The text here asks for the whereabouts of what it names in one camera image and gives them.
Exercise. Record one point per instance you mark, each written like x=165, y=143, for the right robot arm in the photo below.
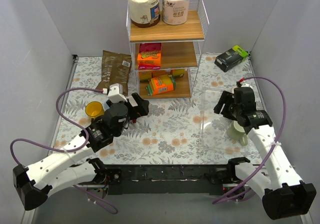
x=282, y=191

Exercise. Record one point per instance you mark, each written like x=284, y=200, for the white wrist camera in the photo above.
x=242, y=83
x=115, y=93

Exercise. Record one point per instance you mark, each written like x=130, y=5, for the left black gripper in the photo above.
x=139, y=104

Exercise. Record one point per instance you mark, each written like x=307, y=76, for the white wrapped toilet paper roll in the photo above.
x=175, y=12

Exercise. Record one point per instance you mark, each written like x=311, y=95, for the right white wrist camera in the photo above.
x=242, y=83

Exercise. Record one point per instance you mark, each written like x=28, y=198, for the grey mug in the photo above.
x=106, y=105

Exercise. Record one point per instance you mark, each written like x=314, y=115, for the orange red sponge pack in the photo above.
x=149, y=56

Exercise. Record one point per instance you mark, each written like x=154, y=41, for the orange yellow green sponge pack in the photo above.
x=161, y=84

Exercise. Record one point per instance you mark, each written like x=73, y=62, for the brown coffee bag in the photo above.
x=115, y=69

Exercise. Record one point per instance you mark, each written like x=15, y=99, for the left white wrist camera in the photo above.
x=115, y=93

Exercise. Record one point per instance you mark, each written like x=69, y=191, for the yellow mug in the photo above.
x=94, y=109

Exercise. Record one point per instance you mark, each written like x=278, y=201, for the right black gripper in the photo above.
x=225, y=103

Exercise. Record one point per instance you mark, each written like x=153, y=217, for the pale green mug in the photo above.
x=237, y=133

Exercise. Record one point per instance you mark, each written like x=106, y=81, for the beige wrapped toilet paper roll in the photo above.
x=144, y=13

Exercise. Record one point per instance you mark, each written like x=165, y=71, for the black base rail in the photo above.
x=162, y=178

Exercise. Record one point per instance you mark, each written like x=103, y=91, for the floral table mat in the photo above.
x=170, y=134

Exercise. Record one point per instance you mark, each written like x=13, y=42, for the clear acrylic tray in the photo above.
x=213, y=128

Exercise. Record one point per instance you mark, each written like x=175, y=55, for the black green box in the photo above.
x=231, y=58

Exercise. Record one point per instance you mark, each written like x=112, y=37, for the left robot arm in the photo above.
x=70, y=165

